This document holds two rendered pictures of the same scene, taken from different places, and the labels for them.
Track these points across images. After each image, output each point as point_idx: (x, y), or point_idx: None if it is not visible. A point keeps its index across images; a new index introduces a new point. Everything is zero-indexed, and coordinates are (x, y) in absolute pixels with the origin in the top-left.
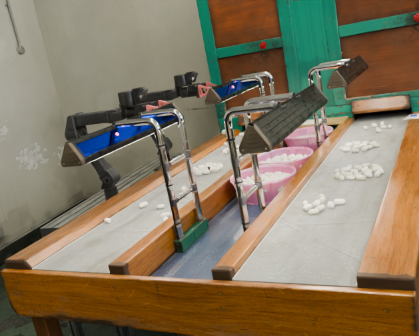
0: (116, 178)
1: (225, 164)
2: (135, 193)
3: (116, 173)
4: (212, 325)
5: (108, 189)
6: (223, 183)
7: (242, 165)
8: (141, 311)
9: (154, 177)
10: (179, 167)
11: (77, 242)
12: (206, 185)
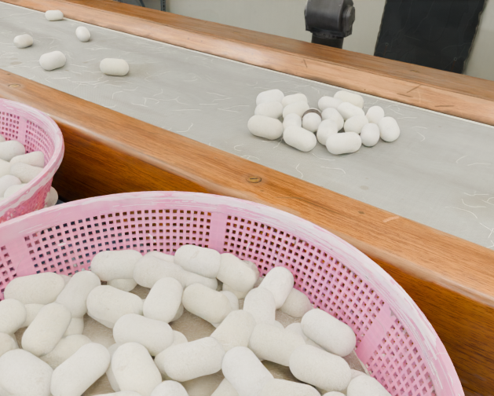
0: (321, 16)
1: (386, 170)
2: (179, 29)
3: (331, 4)
4: None
5: (312, 35)
6: None
7: (184, 159)
8: None
9: (302, 49)
10: (397, 82)
11: (5, 6)
12: (106, 100)
